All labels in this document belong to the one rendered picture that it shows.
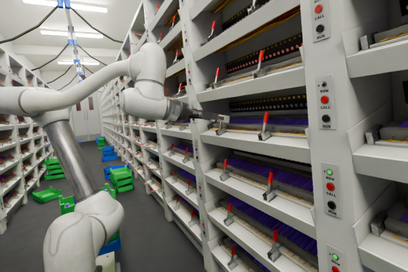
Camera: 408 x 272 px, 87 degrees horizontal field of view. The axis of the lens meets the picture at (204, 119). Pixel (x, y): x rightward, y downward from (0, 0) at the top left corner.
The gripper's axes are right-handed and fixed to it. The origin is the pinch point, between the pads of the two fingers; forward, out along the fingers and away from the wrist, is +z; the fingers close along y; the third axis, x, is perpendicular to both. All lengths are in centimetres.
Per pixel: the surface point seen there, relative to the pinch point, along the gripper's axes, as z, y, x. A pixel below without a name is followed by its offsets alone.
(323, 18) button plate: -9, 50, 21
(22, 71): -141, -296, 44
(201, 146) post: 0.8, -15.9, -13.6
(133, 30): -24, -156, 92
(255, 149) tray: 0.4, 23.5, -10.4
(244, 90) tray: -4.7, 20.8, 9.1
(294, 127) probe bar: 4.5, 35.1, -2.2
